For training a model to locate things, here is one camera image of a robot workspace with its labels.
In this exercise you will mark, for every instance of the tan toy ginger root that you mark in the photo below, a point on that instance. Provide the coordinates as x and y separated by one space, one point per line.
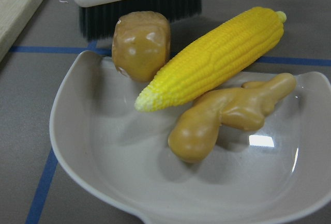
246 108

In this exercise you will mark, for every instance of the brown toy potato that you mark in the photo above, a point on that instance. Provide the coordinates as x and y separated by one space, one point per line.
141 44

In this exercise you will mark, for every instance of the yellow toy corn cob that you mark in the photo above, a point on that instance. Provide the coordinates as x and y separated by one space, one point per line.
213 59

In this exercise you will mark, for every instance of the beige plastic dustpan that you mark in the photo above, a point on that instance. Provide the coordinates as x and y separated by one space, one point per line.
277 174

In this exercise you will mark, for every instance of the wooden cutting board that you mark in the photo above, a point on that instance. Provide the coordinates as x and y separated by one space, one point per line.
15 15

